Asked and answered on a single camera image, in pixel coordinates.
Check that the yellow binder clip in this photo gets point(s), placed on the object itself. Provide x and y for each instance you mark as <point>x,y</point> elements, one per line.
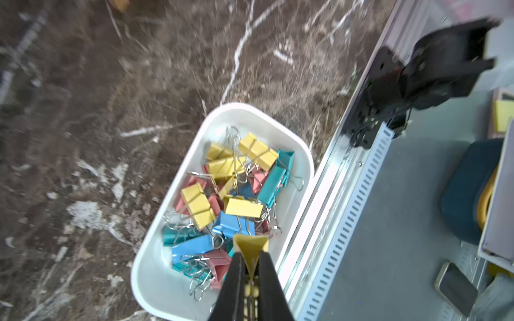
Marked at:
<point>258,152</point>
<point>250,247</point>

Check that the smartphone on floor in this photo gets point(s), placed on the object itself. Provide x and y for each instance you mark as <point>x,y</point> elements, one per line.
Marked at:
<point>456,289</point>

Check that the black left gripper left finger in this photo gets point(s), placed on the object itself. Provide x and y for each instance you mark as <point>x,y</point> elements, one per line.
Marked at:
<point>230,303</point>

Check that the white storage tray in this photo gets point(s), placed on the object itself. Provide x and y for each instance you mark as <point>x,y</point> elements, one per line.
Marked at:
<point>164,292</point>

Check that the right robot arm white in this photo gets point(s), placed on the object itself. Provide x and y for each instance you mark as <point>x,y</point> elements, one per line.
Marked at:
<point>444,64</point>

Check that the dark teal stool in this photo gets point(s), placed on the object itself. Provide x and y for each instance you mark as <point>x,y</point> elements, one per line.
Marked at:
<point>460,198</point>

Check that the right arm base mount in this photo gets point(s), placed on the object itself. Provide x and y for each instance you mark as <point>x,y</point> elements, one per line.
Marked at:
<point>381,100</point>

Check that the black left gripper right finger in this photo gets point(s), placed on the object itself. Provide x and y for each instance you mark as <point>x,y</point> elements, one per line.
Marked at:
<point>272,304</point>

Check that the blue binder clip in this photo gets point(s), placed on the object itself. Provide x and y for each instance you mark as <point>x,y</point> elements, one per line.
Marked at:
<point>185,250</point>
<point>230,225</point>

